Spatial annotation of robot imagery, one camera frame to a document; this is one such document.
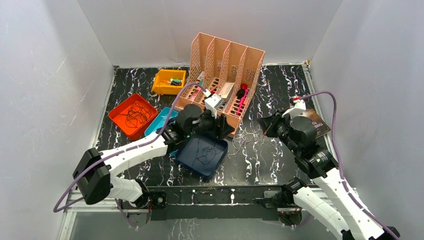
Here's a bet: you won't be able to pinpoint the black cable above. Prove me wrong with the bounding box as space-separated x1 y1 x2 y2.
117 100 154 128
192 139 221 167

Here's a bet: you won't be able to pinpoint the yellow plastic bin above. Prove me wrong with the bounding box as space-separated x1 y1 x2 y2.
151 69 187 95

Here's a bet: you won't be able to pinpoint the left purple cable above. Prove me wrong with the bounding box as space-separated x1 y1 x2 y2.
52 82 210 229

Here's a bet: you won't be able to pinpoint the markers in yellow bin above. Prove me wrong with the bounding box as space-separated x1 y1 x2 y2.
160 78 183 86

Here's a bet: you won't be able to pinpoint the purple cable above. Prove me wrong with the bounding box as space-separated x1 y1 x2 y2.
293 91 402 240
52 82 210 229

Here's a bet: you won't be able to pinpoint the teal plastic tray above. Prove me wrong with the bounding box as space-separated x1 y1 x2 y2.
144 107 179 157

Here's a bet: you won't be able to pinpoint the red black bottle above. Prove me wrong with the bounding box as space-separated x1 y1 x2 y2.
236 83 248 100

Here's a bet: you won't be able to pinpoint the peach file organizer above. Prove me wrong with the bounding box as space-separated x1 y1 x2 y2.
187 33 265 130

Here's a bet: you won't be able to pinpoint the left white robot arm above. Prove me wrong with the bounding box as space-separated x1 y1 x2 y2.
72 104 235 208

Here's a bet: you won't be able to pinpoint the white pink box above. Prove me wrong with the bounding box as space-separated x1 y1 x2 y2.
218 82 235 102

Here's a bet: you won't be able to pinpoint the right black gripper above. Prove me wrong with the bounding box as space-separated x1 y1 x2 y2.
256 108 300 155

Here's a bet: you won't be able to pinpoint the dark blue plastic tray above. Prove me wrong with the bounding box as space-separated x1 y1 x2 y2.
175 134 228 180

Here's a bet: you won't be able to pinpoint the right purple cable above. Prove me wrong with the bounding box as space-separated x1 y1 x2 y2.
293 91 402 240

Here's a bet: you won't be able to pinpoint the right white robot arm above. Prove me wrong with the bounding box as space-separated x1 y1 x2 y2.
258 110 400 240

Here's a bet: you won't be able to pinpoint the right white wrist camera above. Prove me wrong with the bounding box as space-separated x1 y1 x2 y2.
282 96 306 118

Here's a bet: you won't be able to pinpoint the orange plastic tray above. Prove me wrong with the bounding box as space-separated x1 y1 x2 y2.
108 93 159 141

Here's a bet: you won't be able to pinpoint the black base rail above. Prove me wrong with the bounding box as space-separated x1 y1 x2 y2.
112 185 319 229

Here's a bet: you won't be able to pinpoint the thin cables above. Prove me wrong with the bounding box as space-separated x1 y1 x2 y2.
231 124 266 158

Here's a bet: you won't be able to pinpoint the pink pen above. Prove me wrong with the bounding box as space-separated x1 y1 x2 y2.
236 88 249 116

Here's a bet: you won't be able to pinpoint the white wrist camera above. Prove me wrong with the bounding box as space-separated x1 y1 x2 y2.
203 89 224 119
282 96 306 118

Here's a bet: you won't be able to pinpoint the brown book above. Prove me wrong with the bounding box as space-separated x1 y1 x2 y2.
300 109 331 138

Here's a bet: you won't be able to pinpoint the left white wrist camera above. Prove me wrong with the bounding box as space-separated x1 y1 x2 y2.
203 89 224 119

